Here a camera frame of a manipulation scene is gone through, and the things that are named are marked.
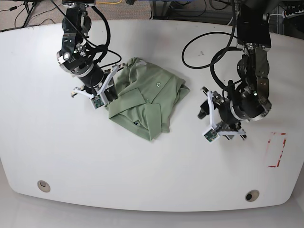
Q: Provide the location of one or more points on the red tape rectangle marking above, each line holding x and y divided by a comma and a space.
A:
275, 149

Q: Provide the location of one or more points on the table cable grommet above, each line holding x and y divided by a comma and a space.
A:
252, 195
43, 186

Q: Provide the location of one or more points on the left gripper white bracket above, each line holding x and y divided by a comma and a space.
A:
221, 119

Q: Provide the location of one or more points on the green t-shirt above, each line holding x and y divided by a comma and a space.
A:
146, 97

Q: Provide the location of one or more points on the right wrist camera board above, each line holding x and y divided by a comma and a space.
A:
97, 102

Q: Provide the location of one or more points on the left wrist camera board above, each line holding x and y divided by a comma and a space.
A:
211, 136

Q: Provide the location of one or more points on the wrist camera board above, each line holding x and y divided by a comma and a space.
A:
97, 102
211, 136

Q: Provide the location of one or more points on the right table cable grommet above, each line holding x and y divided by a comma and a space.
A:
252, 195

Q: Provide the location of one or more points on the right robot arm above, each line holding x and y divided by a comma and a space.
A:
80, 57

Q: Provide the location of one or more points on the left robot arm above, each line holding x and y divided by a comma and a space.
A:
246, 99

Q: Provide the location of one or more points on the left table cable grommet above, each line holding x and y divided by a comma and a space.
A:
43, 186

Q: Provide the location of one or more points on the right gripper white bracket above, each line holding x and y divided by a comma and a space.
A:
99, 86

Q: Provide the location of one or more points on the white power strip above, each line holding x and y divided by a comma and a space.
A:
292, 12

